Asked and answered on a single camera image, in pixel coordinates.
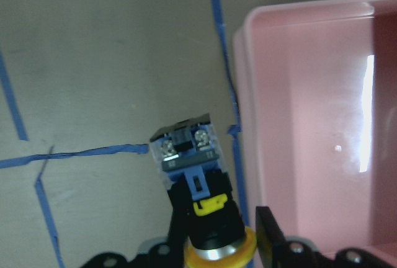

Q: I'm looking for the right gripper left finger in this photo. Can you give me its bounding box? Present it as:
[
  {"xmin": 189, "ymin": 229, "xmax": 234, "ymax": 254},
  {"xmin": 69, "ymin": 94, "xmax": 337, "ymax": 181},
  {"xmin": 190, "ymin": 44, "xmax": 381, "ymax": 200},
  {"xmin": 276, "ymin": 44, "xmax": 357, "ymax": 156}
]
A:
[{"xmin": 167, "ymin": 209, "xmax": 190, "ymax": 251}]

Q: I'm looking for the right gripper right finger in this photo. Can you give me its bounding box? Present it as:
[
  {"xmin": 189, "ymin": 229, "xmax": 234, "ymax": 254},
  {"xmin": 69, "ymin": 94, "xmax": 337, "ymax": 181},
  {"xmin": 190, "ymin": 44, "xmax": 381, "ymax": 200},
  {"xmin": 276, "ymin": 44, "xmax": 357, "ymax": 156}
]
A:
[{"xmin": 256, "ymin": 206, "xmax": 286, "ymax": 267}]

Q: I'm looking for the yellow push button switch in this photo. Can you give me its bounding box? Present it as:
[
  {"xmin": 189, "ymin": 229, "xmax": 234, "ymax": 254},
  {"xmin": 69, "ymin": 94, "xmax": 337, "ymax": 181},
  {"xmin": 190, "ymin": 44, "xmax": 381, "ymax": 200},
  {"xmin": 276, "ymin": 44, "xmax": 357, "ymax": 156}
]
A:
[{"xmin": 149, "ymin": 114, "xmax": 256, "ymax": 267}]

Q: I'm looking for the pink plastic bin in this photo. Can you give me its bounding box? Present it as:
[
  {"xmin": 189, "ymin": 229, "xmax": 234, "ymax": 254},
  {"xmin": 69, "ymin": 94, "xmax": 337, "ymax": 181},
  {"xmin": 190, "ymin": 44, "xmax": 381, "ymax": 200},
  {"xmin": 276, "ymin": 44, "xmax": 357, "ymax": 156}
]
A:
[{"xmin": 234, "ymin": 0, "xmax": 396, "ymax": 264}]

